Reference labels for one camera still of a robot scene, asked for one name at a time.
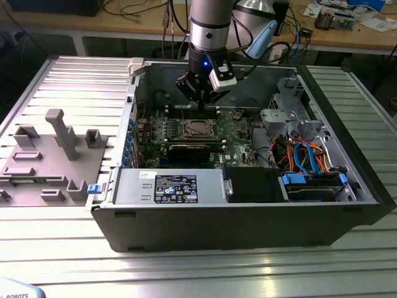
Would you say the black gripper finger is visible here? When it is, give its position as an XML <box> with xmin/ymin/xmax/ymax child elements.
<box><xmin>175</xmin><ymin>70</ymin><xmax>205</xmax><ymax>112</ymax></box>
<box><xmin>202</xmin><ymin>88</ymin><xmax>232</xmax><ymax>111</ymax></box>

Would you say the black RAM slot row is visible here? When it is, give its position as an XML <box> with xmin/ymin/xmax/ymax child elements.
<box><xmin>167</xmin><ymin>138</ymin><xmax>225</xmax><ymax>147</ymax></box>
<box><xmin>167</xmin><ymin>105</ymin><xmax>220</xmax><ymax>120</ymax></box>

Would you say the CPU socket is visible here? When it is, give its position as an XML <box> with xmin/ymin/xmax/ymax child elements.
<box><xmin>182</xmin><ymin>119</ymin><xmax>219</xmax><ymax>139</ymax></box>

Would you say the green motherboard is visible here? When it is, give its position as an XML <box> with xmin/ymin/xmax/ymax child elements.
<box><xmin>136</xmin><ymin>105</ymin><xmax>268</xmax><ymax>170</ymax></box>

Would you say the black graphics card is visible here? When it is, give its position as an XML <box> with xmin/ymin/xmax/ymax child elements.
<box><xmin>166</xmin><ymin>143</ymin><xmax>212</xmax><ymax>165</ymax></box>

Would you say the grey metal drive cage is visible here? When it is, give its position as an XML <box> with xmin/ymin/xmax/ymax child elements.
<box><xmin>268</xmin><ymin>76</ymin><xmax>313</xmax><ymax>122</ymax></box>

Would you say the wooden desk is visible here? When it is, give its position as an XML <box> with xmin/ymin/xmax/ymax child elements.
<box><xmin>0</xmin><ymin>0</ymin><xmax>397</xmax><ymax>57</ymax></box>

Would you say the black drive bay box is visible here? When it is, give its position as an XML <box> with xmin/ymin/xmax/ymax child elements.
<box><xmin>223</xmin><ymin>167</ymin><xmax>282</xmax><ymax>204</ymax></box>

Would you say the grey power supply unit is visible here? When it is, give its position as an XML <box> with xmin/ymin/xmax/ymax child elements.
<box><xmin>113</xmin><ymin>167</ymin><xmax>226</xmax><ymax>205</ymax></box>

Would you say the black PC case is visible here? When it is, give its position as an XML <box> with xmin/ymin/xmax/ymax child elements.
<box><xmin>89</xmin><ymin>57</ymin><xmax>397</xmax><ymax>254</ymax></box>

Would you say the hard disk in blue carrier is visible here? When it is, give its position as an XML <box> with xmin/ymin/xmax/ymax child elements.
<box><xmin>277</xmin><ymin>172</ymin><xmax>348</xmax><ymax>202</ymax></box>

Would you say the copper heat sink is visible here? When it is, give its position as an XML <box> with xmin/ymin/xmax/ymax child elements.
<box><xmin>314</xmin><ymin>9</ymin><xmax>335</xmax><ymax>31</ymax></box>

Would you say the metal drive unit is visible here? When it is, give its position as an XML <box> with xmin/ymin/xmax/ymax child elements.
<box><xmin>333</xmin><ymin>11</ymin><xmax>356</xmax><ymax>31</ymax></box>

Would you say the black computer box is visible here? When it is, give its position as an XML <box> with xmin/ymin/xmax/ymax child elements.
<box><xmin>7</xmin><ymin>0</ymin><xmax>100</xmax><ymax>17</ymax></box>

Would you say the grey plastic parts rack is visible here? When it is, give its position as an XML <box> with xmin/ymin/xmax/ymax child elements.
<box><xmin>0</xmin><ymin>108</ymin><xmax>109</xmax><ymax>209</ymax></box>

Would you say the white paper sheet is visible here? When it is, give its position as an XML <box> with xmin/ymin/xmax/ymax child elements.
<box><xmin>359</xmin><ymin>17</ymin><xmax>397</xmax><ymax>32</ymax></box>

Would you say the blue box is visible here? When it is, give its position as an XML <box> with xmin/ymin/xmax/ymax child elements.
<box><xmin>346</xmin><ymin>0</ymin><xmax>387</xmax><ymax>10</ymax></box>

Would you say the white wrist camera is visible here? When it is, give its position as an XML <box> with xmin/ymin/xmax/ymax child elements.
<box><xmin>208</xmin><ymin>52</ymin><xmax>238</xmax><ymax>93</ymax></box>

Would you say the black wire white label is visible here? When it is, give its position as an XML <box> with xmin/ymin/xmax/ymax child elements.
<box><xmin>153</xmin><ymin>89</ymin><xmax>172</xmax><ymax>108</ymax></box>

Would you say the grey case release handle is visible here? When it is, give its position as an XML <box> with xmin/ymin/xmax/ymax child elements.
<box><xmin>127</xmin><ymin>57</ymin><xmax>146</xmax><ymax>77</ymax></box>

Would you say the red orange wire bundle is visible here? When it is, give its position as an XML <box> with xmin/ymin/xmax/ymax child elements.
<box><xmin>269</xmin><ymin>138</ymin><xmax>299</xmax><ymax>171</ymax></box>

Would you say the blue network cable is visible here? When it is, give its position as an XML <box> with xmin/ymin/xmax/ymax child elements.
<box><xmin>294</xmin><ymin>27</ymin><xmax>306</xmax><ymax>63</ymax></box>

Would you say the blue data wire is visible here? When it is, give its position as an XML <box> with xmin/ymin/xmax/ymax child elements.
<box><xmin>293</xmin><ymin>142</ymin><xmax>321</xmax><ymax>174</ymax></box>

